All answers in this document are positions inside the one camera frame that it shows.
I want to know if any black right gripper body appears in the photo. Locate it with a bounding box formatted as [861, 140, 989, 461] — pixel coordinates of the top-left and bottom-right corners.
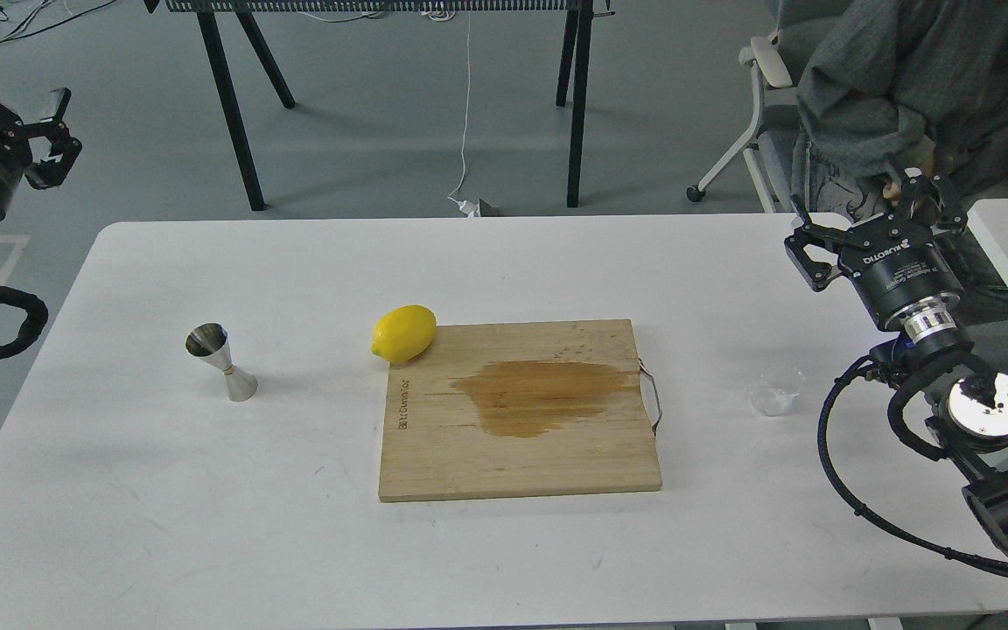
[837, 213, 963, 332]

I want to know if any black metal frame table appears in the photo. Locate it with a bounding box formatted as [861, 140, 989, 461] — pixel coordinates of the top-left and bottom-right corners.
[145, 1, 613, 213]

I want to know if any white hanging cable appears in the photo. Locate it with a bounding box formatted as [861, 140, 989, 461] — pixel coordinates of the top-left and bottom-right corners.
[446, 10, 489, 218]

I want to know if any steel double jigger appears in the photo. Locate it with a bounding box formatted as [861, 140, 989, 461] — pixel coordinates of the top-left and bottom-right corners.
[185, 323, 257, 402]

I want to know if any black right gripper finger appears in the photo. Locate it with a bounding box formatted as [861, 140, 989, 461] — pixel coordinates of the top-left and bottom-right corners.
[785, 194, 855, 293]
[885, 156, 968, 235]

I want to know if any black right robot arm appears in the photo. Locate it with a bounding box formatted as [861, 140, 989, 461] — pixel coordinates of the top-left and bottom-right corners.
[784, 155, 1008, 578]

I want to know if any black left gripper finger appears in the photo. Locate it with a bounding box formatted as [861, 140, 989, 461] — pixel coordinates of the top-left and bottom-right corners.
[24, 131, 81, 190]
[21, 87, 72, 141]

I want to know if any person in grey clothes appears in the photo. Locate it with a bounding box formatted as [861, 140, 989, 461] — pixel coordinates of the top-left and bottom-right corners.
[775, 0, 1008, 325]

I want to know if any yellow lemon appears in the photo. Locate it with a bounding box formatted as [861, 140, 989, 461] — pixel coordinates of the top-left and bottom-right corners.
[369, 304, 437, 364]

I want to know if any wooden cutting board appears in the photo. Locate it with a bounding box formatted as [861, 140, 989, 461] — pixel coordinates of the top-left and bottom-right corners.
[377, 318, 662, 503]

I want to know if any white office chair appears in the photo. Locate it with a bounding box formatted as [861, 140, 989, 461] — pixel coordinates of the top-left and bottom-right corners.
[685, 29, 802, 213]

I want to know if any metal board handle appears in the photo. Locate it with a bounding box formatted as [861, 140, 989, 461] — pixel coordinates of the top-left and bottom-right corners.
[639, 359, 664, 438]

